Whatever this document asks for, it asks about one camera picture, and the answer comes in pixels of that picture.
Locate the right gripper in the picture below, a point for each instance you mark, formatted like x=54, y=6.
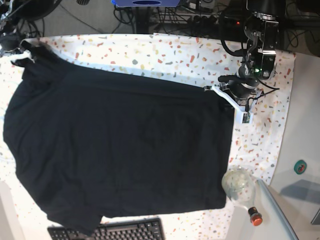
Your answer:
x=14, y=49

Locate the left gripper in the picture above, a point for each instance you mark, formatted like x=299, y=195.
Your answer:
x=236, y=93

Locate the black t-shirt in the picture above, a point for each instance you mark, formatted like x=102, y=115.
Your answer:
x=90, y=143

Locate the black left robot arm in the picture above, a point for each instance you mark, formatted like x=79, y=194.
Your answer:
x=260, y=22

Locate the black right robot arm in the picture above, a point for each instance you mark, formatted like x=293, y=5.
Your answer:
x=15, y=29

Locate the clear bottle with orange cap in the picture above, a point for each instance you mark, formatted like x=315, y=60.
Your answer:
x=240, y=188

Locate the blue box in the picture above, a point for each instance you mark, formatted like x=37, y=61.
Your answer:
x=147, y=3

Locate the green tape roll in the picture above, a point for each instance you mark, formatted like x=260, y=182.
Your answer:
x=300, y=167

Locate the grey metal bar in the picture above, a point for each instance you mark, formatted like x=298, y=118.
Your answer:
x=275, y=225

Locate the black computer keyboard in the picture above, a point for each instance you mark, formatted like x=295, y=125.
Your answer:
x=145, y=229

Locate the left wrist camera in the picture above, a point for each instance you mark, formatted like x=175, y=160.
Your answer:
x=247, y=117

